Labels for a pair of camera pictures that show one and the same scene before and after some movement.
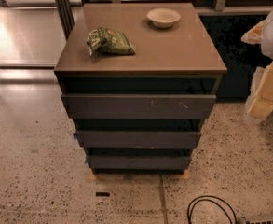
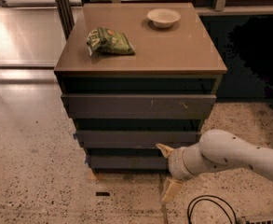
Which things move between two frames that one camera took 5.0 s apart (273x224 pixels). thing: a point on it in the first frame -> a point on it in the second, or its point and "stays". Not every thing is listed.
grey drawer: (139, 139) stays
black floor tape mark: (104, 194) stays
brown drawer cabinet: (138, 81) stays
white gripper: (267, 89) -> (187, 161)
